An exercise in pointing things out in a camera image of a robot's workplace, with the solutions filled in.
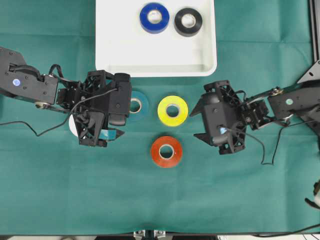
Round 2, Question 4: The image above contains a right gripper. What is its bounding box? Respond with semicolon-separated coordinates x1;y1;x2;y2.
189;80;274;155

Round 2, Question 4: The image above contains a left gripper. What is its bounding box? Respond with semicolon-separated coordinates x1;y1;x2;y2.
56;70;125;147

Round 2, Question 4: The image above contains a white tape roll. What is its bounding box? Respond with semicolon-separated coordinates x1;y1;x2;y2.
68;115;78;137

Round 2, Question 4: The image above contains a yellow tape roll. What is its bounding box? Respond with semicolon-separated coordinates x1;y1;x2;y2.
157;95;189;127

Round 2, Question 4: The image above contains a red tape roll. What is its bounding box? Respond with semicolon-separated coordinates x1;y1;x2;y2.
150;136;183;168

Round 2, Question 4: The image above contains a green tape roll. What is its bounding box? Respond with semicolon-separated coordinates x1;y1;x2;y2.
127;90;149;123

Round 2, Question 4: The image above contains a black camera cable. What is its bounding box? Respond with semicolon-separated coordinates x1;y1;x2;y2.
219;119;320;166
0;87;120;137

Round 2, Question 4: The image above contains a green table cloth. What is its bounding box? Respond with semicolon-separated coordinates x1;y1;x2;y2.
0;0;320;235

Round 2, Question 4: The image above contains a black right camera cable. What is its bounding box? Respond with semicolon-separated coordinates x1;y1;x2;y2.
219;119;320;166

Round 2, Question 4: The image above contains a black tape roll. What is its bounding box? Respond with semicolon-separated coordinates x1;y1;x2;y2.
174;7;203;37

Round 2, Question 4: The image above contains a white black object at edge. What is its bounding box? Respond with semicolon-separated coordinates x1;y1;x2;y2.
304;180;320;210

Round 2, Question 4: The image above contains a black left camera cable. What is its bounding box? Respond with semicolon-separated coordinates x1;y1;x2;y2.
0;87;120;137

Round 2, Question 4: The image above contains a metal bracket at table edge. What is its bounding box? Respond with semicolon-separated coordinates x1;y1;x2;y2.
133;229;166;240

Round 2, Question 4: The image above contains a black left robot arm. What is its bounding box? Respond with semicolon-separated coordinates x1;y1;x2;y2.
0;47;132;147

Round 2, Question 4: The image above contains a blue tape roll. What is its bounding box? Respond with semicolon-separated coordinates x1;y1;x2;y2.
139;2;170;34

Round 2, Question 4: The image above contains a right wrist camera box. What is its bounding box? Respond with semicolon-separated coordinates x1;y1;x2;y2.
201;92;243;147

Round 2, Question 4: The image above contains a white plastic tray case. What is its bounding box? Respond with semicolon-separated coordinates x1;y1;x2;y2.
95;0;218;77

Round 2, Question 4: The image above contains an aluminium frame rail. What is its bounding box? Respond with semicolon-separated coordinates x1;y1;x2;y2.
309;0;320;62

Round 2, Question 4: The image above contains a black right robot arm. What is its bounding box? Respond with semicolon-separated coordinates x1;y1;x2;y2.
190;61;320;155

